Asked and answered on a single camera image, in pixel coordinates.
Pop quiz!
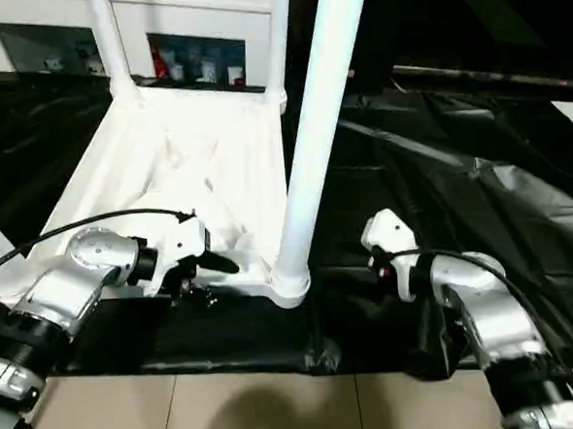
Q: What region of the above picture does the white plastic table top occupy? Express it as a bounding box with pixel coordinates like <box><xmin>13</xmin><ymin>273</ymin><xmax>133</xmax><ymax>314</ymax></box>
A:
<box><xmin>0</xmin><ymin>75</ymin><xmax>314</xmax><ymax>326</ymax></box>

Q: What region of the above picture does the black mat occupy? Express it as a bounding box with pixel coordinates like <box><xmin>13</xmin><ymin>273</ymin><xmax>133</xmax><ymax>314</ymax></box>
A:
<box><xmin>0</xmin><ymin>36</ymin><xmax>573</xmax><ymax>406</ymax></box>

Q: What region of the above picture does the white cabinet with glass doors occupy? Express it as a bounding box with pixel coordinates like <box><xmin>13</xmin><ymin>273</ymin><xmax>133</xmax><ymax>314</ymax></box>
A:
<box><xmin>0</xmin><ymin>0</ymin><xmax>280</xmax><ymax>105</ymax></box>

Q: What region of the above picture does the black backdrop cloth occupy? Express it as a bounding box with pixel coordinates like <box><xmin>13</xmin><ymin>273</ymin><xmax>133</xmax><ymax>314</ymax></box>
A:
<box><xmin>270</xmin><ymin>0</ymin><xmax>573</xmax><ymax>94</ymax></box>

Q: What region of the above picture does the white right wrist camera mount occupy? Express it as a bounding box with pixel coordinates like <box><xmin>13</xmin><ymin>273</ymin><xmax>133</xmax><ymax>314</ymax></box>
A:
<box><xmin>358</xmin><ymin>206</ymin><xmax>422</xmax><ymax>304</ymax></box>

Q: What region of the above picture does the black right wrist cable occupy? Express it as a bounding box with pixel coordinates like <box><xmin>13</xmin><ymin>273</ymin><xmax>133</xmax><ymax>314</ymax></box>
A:
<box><xmin>381</xmin><ymin>239</ymin><xmax>573</xmax><ymax>413</ymax></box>

